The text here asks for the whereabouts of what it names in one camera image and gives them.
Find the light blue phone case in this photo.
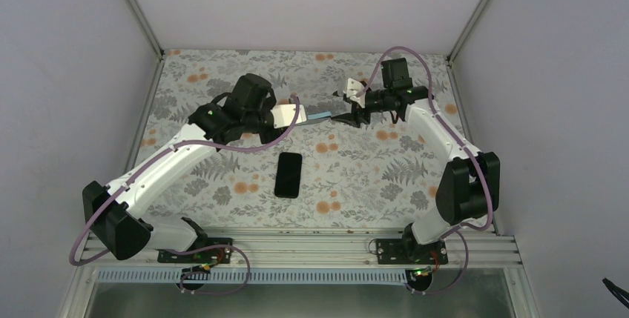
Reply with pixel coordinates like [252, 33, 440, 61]
[308, 112, 332, 122]

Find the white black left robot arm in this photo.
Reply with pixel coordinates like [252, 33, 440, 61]
[70, 73, 304, 266]

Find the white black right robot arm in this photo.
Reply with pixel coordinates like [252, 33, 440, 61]
[333, 58, 500, 264]

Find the black phone on mat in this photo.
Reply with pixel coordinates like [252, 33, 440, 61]
[274, 152, 303, 199]

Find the floral patterned table mat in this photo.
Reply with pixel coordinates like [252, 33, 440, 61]
[138, 49, 444, 228]

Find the black object at corner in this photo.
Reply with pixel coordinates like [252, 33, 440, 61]
[602, 277, 629, 308]

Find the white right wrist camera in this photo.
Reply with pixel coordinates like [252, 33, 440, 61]
[340, 78, 366, 108]

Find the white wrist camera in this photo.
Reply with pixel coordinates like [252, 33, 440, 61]
[340, 78, 366, 108]
[271, 104, 308, 129]

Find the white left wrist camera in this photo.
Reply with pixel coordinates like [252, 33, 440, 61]
[271, 104, 308, 129]

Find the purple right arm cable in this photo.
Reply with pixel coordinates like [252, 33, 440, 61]
[360, 46, 495, 296]

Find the aluminium frame post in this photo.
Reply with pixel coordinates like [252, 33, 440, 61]
[125, 0, 164, 59]
[447, 0, 491, 65]

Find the aluminium mounting rail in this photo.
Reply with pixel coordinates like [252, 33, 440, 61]
[79, 229, 523, 270]

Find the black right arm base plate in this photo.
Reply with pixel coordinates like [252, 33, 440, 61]
[375, 239, 449, 265]

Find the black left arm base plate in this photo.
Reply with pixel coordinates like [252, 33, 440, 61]
[157, 237, 233, 265]

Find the slotted grey cable duct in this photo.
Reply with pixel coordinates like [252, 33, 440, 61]
[96, 267, 407, 285]

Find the right aluminium frame post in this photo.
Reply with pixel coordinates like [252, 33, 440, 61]
[447, 0, 491, 65]

